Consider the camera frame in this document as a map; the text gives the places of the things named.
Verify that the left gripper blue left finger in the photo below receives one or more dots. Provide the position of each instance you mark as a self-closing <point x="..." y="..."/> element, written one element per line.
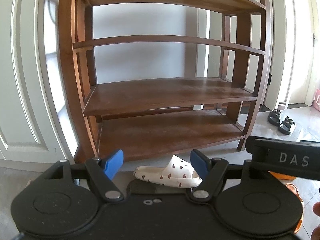
<point x="112" y="163"/>

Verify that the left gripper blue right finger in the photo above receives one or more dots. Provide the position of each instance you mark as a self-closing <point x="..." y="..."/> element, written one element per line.
<point x="201" y="163"/>

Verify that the white heart slipper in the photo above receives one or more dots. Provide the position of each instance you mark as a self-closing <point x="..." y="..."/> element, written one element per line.
<point x="178" y="173"/>

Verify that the person right hand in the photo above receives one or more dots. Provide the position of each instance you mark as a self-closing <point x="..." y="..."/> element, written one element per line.
<point x="316" y="232"/>

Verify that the black sandal right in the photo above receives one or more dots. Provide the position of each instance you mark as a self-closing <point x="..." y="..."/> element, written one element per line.
<point x="287" y="126"/>

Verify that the black sandal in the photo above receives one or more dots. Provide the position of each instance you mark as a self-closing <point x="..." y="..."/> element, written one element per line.
<point x="274" y="117"/>
<point x="287" y="126"/>

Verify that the black sandal left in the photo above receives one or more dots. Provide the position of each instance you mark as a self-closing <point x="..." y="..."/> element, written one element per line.
<point x="274" y="117"/>

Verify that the pink paper bag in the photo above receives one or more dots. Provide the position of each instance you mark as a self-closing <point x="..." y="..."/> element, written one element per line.
<point x="316" y="101"/>

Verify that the brown wooden shoe rack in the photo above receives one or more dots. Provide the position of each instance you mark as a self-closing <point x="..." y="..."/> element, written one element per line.
<point x="161" y="114"/>

